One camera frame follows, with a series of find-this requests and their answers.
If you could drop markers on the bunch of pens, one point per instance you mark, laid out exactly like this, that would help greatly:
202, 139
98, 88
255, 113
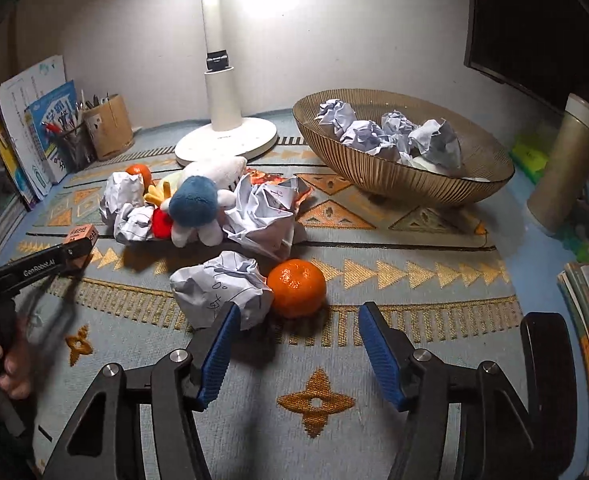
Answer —
49, 127

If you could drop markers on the amber ribbed glass bowl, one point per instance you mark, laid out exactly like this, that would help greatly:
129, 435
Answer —
424, 187

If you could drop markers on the white paper ball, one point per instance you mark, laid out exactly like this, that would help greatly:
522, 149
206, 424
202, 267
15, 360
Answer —
392, 153
122, 195
334, 112
259, 225
134, 227
437, 142
367, 135
214, 285
397, 122

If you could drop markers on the bamboo pen holder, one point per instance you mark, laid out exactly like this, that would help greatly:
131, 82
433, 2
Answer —
109, 130

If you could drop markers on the row of standing books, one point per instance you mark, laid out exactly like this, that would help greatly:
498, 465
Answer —
39, 125

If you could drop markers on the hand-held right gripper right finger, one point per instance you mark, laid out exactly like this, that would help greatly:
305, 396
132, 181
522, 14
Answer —
379, 355

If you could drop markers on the person's left hand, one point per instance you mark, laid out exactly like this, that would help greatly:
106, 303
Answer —
17, 365

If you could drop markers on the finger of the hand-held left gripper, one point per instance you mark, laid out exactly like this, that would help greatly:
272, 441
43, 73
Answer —
74, 251
49, 312

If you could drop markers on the dark monitor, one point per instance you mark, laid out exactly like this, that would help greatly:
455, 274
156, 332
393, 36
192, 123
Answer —
534, 20

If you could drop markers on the white desk lamp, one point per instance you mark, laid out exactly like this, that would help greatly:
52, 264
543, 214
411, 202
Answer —
222, 105

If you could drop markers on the black mesh pen holder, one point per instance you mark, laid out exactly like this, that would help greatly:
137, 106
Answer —
77, 152

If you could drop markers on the beige thermos bottle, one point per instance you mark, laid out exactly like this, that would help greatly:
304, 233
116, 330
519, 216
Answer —
567, 170

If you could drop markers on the orange mandarin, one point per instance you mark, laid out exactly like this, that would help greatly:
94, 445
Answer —
139, 172
297, 287

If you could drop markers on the orange red snack wrapper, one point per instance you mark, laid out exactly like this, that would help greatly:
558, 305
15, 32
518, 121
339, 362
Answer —
269, 178

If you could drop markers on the small orange carton box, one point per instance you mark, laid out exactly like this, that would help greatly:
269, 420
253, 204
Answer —
82, 232

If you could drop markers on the blue red white plush toy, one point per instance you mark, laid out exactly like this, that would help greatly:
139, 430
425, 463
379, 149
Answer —
194, 202

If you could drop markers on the green plastic wrapper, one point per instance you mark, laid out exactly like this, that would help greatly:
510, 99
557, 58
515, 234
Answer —
582, 247

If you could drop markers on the patterned blue table mat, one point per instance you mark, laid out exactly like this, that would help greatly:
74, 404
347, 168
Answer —
439, 310

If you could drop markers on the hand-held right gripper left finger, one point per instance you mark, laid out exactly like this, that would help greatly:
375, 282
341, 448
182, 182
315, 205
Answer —
219, 355

